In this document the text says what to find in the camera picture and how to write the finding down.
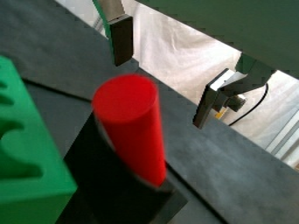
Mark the green shape sorter block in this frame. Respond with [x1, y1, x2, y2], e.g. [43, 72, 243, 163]
[0, 56, 77, 224]

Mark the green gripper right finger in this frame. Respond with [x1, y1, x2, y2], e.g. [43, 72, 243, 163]
[192, 53, 276, 129]

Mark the black cable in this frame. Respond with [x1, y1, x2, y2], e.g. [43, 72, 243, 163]
[228, 83, 270, 127]

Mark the red cylinder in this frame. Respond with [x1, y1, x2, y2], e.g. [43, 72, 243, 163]
[92, 73, 166, 186]

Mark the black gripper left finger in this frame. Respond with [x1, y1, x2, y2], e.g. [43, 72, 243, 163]
[92, 0, 134, 66]

